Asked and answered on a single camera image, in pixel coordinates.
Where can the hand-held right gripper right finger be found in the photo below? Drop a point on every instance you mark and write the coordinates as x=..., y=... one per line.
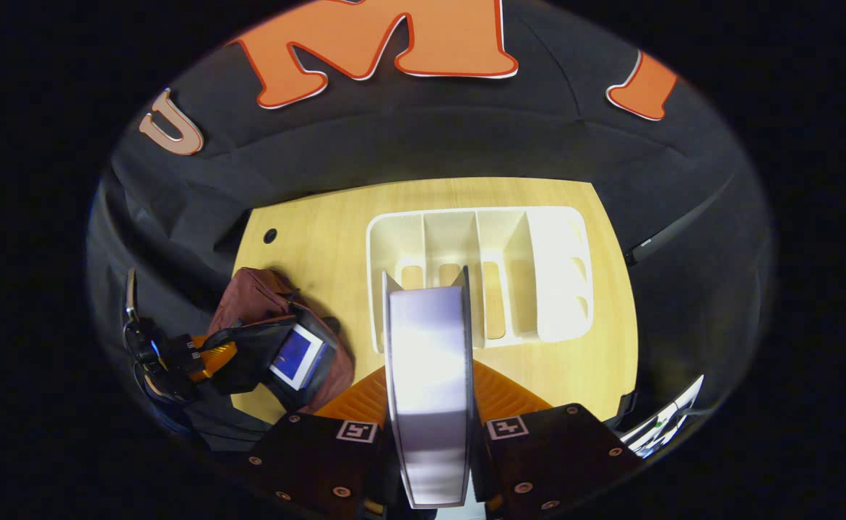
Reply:
x=553, y=455

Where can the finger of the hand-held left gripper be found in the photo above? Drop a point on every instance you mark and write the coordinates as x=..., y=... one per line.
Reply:
x=217, y=357

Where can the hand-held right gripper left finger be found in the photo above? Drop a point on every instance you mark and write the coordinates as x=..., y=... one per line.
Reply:
x=321, y=462

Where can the maroon schoolbag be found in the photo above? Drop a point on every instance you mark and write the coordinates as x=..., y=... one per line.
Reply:
x=249, y=296

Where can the blue spine book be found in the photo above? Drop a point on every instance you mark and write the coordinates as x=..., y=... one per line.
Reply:
x=296, y=357

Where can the grey cover book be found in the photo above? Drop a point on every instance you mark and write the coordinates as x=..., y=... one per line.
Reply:
x=430, y=375

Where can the white plastic bookshelf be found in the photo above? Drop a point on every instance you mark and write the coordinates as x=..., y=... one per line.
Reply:
x=553, y=274

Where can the black table grommet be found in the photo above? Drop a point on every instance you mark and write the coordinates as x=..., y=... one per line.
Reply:
x=269, y=235

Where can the dark rod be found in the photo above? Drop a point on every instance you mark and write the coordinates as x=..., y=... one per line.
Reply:
x=654, y=244

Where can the black backdrop cloth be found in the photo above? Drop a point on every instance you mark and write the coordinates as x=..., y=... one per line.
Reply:
x=430, y=137

